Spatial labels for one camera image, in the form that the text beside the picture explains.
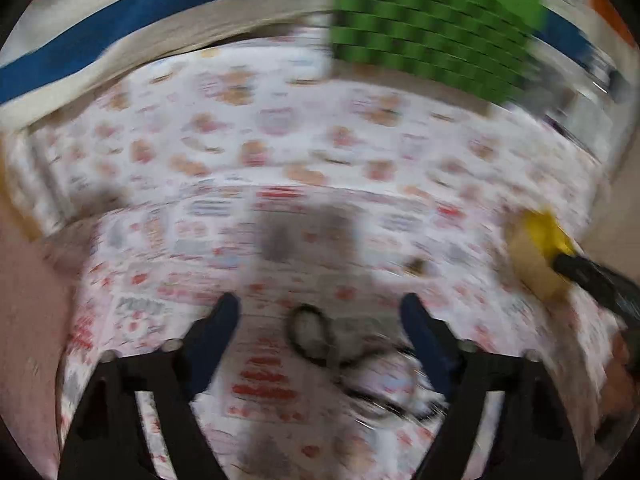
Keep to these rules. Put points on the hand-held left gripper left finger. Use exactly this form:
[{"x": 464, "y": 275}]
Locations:
[{"x": 222, "y": 320}]

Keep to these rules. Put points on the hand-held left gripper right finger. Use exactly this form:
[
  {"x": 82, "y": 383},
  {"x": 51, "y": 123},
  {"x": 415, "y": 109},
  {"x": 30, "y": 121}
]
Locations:
[{"x": 417, "y": 325}]

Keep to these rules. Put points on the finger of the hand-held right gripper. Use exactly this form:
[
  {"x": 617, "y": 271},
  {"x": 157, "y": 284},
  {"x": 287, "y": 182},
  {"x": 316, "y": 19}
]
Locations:
[{"x": 590, "y": 277}]

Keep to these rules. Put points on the wooden stand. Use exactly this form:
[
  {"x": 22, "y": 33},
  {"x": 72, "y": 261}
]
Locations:
[{"x": 537, "y": 272}]

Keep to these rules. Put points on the yellow toy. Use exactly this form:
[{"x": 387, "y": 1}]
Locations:
[{"x": 542, "y": 227}]

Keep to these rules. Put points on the short clear plastic container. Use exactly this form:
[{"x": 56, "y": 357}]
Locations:
[{"x": 607, "y": 77}]

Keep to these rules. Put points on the small dark jewelry piece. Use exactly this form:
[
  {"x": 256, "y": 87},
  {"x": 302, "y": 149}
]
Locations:
[{"x": 415, "y": 265}]

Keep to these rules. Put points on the person's right hand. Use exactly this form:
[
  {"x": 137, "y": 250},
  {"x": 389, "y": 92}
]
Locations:
[{"x": 622, "y": 375}]

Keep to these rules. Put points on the strawberry print cloth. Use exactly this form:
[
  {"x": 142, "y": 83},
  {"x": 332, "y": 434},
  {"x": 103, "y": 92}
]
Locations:
[{"x": 280, "y": 285}]

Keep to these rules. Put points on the tall clear plastic container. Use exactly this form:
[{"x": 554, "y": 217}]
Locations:
[{"x": 590, "y": 125}]

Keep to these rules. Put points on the bear print cloth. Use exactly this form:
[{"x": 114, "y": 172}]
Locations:
[{"x": 310, "y": 125}]

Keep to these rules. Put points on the green checkered box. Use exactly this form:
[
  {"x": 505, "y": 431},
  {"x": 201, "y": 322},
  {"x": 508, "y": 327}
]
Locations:
[{"x": 425, "y": 25}]

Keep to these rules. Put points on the blue white orange blanket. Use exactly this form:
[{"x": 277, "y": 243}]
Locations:
[{"x": 100, "y": 45}]

